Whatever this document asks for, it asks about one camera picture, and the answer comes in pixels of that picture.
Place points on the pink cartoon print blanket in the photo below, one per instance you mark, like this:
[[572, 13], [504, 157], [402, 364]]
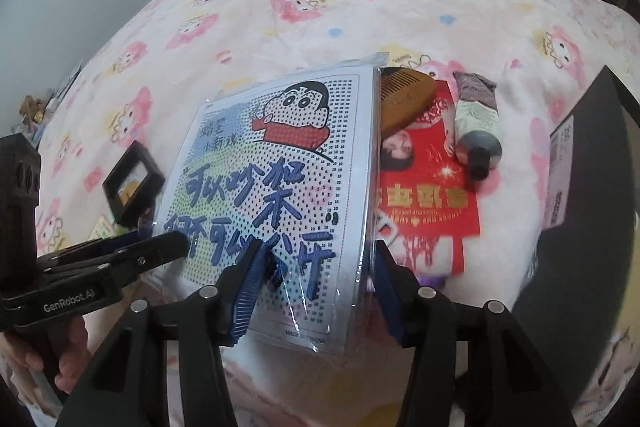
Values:
[[149, 79]]

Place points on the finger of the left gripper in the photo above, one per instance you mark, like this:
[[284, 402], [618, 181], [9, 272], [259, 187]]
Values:
[[128, 263], [91, 249]]

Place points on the hand cream tube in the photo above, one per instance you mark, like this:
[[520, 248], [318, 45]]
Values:
[[477, 127]]

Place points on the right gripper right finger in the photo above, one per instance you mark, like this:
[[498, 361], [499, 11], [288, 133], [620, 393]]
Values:
[[395, 287]]

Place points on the Shin-chan bead art kit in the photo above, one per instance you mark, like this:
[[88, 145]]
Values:
[[291, 162]]

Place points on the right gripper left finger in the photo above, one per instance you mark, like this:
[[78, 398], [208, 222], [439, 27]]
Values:
[[239, 286]]

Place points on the black storage box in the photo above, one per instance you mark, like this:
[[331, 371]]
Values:
[[570, 308]]

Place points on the red envelope packet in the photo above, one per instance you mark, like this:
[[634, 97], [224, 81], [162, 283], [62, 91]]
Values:
[[426, 208]]

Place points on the yellow orange printed card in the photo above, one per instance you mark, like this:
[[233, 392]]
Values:
[[103, 229]]

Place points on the black shadow box frame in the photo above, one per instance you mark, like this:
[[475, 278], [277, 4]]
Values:
[[133, 185]]

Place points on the wooden comb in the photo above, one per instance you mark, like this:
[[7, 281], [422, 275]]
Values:
[[405, 95]]

